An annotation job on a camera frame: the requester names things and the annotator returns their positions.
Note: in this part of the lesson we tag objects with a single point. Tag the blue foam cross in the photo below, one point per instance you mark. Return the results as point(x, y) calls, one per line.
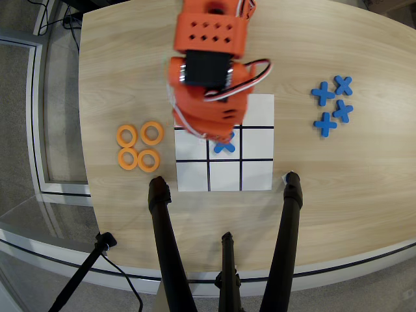
point(224, 148)
point(323, 93)
point(325, 124)
point(343, 85)
point(343, 111)

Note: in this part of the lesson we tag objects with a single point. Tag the white tic-tac-toe grid sheet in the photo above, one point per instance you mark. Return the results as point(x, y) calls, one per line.
point(260, 110)

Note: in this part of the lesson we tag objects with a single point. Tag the small white tag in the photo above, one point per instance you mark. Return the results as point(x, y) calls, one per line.
point(284, 178)

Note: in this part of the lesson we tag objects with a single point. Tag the thin black tripod leg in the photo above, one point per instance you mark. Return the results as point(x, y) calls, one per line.
point(228, 260)

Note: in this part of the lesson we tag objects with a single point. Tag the black stand pole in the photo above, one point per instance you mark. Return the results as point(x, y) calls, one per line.
point(81, 276)

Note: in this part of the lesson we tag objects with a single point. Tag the white metal glass frame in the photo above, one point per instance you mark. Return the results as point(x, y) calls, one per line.
point(34, 113)

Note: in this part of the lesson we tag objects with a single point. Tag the white curved base rail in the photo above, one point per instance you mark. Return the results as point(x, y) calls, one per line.
point(48, 250)

